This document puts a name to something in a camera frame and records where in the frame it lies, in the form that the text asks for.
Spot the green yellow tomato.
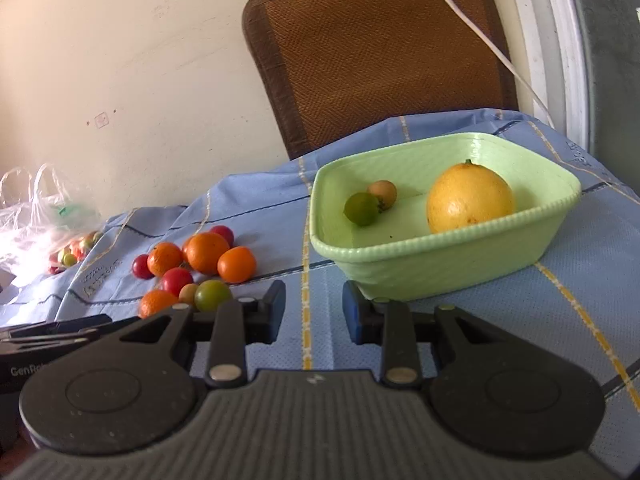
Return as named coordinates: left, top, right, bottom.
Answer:
left=194, top=280, right=233, bottom=312

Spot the small peach tomato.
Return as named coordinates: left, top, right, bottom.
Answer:
left=179, top=283, right=198, bottom=306

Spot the small orange tangerine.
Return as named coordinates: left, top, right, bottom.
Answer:
left=146, top=242, right=183, bottom=278
left=217, top=246, right=257, bottom=284

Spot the large orange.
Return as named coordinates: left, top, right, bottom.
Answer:
left=184, top=232, right=230, bottom=275

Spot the dark red cherry tomato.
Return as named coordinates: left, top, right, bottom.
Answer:
left=210, top=224, right=234, bottom=247

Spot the clear plastic fruit bag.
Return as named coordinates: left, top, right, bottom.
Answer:
left=1, top=164, right=103, bottom=287

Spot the light green plastic basket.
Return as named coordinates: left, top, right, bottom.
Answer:
left=309, top=132, right=582, bottom=300

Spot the small green lime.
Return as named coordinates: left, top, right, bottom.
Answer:
left=343, top=192, right=380, bottom=226

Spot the small brown fruit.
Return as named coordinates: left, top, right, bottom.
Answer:
left=367, top=180, right=397, bottom=211

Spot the large yellow citrus fruit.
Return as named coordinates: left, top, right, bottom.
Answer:
left=425, top=159, right=515, bottom=234

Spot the blue checked tablecloth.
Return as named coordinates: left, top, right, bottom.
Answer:
left=1, top=110, right=639, bottom=474

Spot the brown woven chair back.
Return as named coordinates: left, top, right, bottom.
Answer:
left=242, top=0, right=518, bottom=158

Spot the white window frame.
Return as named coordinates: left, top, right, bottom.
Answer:
left=516, top=0, right=640, bottom=151

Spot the white power cable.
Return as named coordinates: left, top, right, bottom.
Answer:
left=402, top=0, right=558, bottom=129

